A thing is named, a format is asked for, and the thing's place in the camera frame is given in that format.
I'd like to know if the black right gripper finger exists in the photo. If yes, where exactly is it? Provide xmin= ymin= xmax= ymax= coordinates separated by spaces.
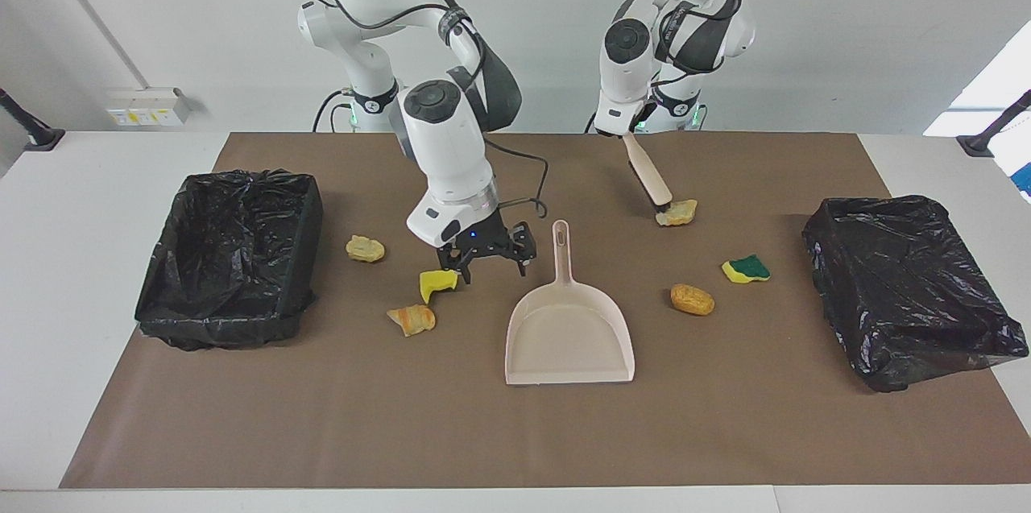
xmin=439 ymin=251 xmax=472 ymax=284
xmin=509 ymin=221 xmax=537 ymax=276

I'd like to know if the notched yellow sponge piece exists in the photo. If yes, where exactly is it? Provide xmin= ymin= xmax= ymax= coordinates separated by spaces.
xmin=419 ymin=270 xmax=459 ymax=305

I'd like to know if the orange glazed croissant piece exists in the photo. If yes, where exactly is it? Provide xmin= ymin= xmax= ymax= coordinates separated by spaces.
xmin=386 ymin=304 xmax=437 ymax=337

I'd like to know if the pale pastry piece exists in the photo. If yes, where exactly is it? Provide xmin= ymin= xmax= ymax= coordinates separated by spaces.
xmin=346 ymin=235 xmax=386 ymax=263

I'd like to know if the pink plastic dustpan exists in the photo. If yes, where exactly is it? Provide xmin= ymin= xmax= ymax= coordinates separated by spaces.
xmin=504 ymin=219 xmax=636 ymax=387

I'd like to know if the beige hand brush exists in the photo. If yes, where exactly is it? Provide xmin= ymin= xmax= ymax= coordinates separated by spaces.
xmin=622 ymin=133 xmax=674 ymax=216

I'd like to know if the beige striped bread chunk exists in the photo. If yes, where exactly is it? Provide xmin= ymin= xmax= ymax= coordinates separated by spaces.
xmin=654 ymin=199 xmax=699 ymax=228

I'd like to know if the brown oval bread roll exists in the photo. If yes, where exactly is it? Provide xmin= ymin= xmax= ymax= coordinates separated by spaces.
xmin=670 ymin=283 xmax=716 ymax=316

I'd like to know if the yellow and green sponge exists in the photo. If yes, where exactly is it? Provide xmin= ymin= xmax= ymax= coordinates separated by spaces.
xmin=721 ymin=254 xmax=772 ymax=285

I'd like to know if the black bag-lined bin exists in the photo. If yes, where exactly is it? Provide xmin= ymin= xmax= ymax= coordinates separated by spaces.
xmin=801 ymin=194 xmax=1030 ymax=394
xmin=134 ymin=168 xmax=325 ymax=351

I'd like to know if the brown table mat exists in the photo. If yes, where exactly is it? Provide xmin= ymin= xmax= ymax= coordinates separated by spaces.
xmin=60 ymin=132 xmax=1031 ymax=490

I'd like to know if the black right base cable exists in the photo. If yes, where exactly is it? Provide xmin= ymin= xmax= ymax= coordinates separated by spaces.
xmin=313 ymin=89 xmax=355 ymax=133

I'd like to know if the white wall power outlet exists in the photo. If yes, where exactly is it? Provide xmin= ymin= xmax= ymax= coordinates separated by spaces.
xmin=106 ymin=88 xmax=192 ymax=127

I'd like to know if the black camera stand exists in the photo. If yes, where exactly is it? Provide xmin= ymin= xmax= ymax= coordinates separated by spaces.
xmin=956 ymin=90 xmax=1031 ymax=158
xmin=0 ymin=88 xmax=66 ymax=152

